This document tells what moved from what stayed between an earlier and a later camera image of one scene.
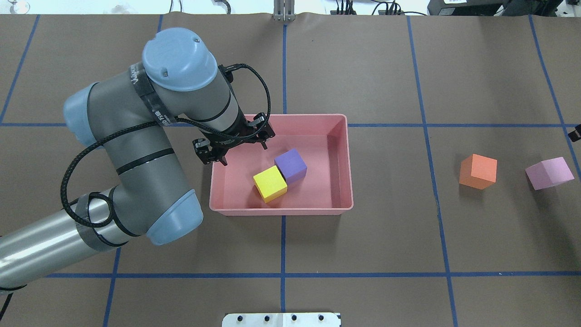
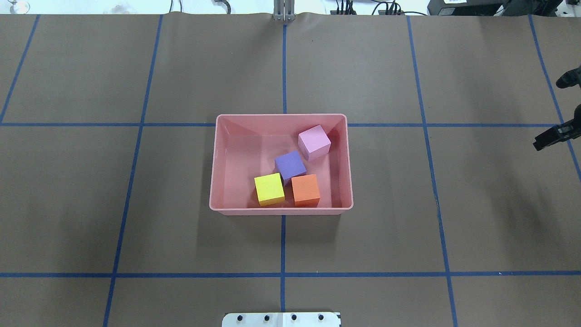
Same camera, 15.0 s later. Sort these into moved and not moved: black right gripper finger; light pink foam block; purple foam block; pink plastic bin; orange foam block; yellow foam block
Moved: black right gripper finger; orange foam block; yellow foam block; light pink foam block
Not moved: pink plastic bin; purple foam block
